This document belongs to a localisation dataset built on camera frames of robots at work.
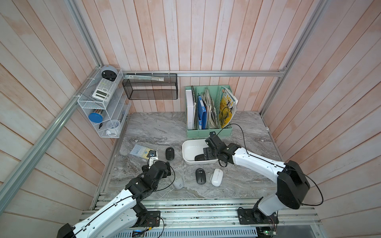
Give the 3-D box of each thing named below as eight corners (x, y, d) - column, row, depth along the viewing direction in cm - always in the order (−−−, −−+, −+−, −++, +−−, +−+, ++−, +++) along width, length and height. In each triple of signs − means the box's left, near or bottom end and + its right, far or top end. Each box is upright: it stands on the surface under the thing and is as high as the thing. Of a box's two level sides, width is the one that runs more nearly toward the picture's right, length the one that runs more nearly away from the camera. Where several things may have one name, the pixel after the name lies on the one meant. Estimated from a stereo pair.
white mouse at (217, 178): (211, 186, 86) (211, 185, 84) (209, 170, 92) (210, 168, 90) (224, 186, 86) (225, 185, 84) (221, 170, 92) (222, 168, 90)
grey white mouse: (172, 185, 86) (172, 183, 84) (179, 178, 89) (179, 176, 87) (178, 191, 84) (178, 189, 82) (185, 183, 87) (185, 181, 84)
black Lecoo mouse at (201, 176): (196, 184, 87) (196, 183, 85) (195, 169, 92) (195, 168, 91) (205, 184, 87) (206, 183, 85) (204, 169, 92) (205, 168, 91)
